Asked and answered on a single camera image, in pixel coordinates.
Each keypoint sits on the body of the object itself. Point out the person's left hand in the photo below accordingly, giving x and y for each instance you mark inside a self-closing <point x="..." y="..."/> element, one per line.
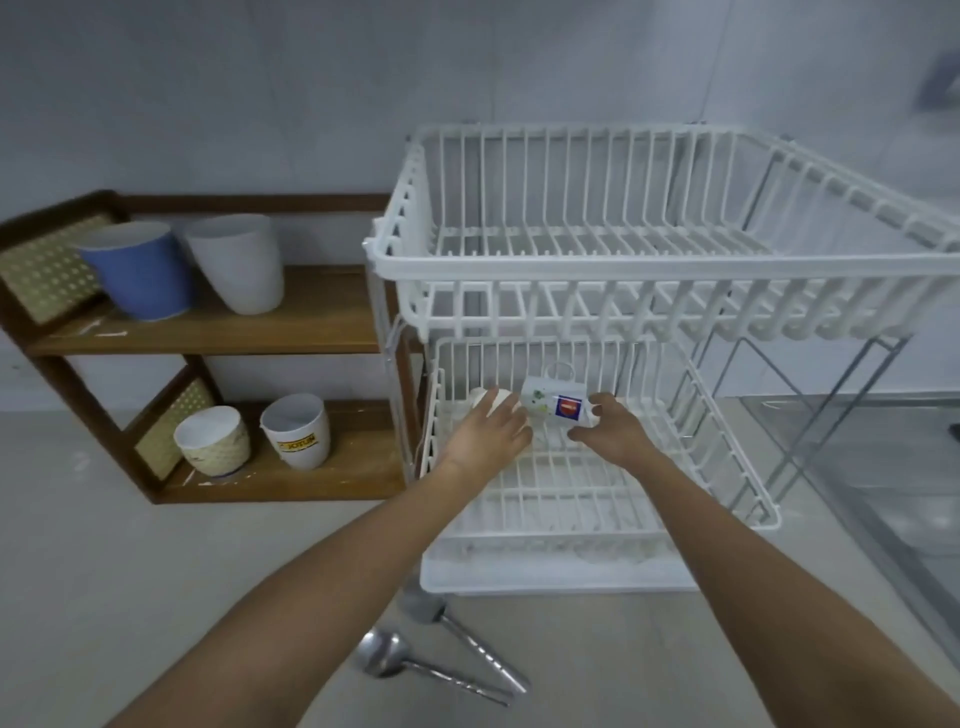
<point x="486" y="439"/>

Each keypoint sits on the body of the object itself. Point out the person's right hand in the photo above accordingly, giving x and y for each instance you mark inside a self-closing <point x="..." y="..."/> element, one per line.
<point x="615" y="441"/>

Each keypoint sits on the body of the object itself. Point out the person's right thumb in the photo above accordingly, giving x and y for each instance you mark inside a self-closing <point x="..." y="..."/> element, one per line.
<point x="583" y="433"/>

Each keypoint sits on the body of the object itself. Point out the person's left thumb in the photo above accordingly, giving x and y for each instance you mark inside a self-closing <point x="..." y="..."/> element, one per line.
<point x="523" y="431"/>

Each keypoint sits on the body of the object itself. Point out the white printed mug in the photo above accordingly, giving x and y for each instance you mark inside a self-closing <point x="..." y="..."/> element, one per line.
<point x="555" y="401"/>

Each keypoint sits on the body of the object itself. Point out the plain white cup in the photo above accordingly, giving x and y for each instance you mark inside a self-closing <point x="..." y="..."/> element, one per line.
<point x="480" y="397"/>

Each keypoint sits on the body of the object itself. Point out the person's right forearm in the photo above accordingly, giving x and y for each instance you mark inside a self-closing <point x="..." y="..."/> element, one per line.
<point x="757" y="592"/>

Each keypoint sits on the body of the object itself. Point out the person's left forearm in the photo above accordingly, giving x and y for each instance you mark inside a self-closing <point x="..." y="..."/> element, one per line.
<point x="315" y="592"/>

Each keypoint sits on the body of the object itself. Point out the white lower dish rack basket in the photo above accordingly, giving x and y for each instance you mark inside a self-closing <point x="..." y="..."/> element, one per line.
<point x="570" y="495"/>

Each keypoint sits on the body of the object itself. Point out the white dish rack basket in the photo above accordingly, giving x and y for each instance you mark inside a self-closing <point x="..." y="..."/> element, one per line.
<point x="570" y="495"/>
<point x="600" y="270"/>

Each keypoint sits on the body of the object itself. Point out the white drip tray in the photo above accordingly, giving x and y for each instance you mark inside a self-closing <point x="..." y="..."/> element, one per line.
<point x="555" y="574"/>

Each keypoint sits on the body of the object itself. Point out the white upper dish rack basket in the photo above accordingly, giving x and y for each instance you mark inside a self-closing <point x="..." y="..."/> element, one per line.
<point x="600" y="270"/>

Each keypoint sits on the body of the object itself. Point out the metal spatula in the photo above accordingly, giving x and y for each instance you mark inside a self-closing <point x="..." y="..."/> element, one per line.
<point x="465" y="637"/>

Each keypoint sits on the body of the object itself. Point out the white bucket with label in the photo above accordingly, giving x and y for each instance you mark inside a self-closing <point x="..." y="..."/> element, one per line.
<point x="298" y="435"/>

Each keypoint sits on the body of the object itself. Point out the brown wooden shelf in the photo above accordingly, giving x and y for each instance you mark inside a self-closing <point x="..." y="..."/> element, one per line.
<point x="300" y="315"/>

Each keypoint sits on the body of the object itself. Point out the metal ladle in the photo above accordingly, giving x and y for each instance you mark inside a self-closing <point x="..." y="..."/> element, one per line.
<point x="390" y="656"/>

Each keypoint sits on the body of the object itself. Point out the stainless steel sink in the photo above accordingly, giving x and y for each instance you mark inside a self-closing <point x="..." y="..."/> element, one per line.
<point x="877" y="487"/>

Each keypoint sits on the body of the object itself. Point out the cream woven pattern pot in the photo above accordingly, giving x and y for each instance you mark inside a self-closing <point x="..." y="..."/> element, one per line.
<point x="214" y="442"/>

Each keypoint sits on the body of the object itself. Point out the tall white plastic pot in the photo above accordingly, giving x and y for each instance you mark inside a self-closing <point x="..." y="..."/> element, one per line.
<point x="240" y="262"/>

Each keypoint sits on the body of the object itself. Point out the woven rattan shelf panel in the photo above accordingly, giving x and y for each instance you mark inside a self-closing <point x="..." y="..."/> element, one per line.
<point x="174" y="424"/>

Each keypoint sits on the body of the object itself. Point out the blue plastic pot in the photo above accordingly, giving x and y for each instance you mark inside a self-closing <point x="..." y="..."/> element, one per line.
<point x="139" y="270"/>

